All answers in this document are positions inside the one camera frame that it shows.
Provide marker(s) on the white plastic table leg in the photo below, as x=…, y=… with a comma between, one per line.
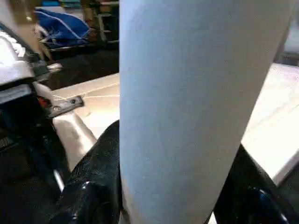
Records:
x=187, y=102

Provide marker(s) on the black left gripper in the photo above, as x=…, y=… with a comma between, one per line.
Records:
x=32, y=121

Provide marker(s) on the white plastic table top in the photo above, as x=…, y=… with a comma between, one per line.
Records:
x=275, y=121

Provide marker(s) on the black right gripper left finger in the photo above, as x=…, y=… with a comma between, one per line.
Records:
x=93, y=186

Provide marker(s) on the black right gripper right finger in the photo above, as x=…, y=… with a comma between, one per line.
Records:
x=257, y=196

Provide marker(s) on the blue fabric bag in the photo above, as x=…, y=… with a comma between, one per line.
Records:
x=60, y=25

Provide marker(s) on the black work mat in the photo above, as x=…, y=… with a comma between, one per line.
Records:
x=28, y=196

